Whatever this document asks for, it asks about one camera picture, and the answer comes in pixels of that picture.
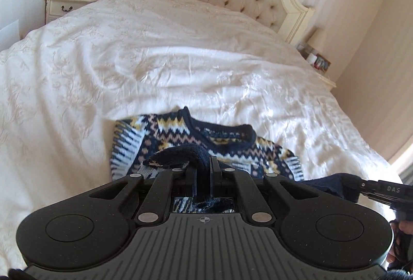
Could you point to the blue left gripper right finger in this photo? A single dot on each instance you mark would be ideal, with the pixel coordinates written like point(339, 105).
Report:
point(240, 186)

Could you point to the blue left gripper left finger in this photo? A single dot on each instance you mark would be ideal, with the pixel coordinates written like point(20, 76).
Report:
point(155, 197)

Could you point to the navy yellow patterned knit sweater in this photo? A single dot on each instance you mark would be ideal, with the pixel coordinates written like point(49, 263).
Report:
point(148, 144)

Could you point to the person right hand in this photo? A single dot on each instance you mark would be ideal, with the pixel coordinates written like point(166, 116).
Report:
point(397, 257)

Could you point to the white floral bedspread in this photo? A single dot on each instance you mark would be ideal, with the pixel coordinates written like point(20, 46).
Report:
point(65, 85)

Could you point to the cream right nightstand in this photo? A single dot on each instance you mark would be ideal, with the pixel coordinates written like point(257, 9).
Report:
point(323, 77)

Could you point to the cream nightstand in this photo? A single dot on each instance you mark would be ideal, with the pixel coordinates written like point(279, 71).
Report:
point(323, 77)
point(55, 9)

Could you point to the white jar right nightstand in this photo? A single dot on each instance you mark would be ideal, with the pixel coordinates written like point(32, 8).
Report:
point(312, 58)

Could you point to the white right table lamp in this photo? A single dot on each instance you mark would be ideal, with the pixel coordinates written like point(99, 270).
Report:
point(316, 42)

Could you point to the cream left nightstand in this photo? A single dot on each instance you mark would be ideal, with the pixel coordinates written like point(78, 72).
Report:
point(55, 9)

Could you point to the photo frame right nightstand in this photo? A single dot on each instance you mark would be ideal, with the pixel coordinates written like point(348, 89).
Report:
point(321, 63)

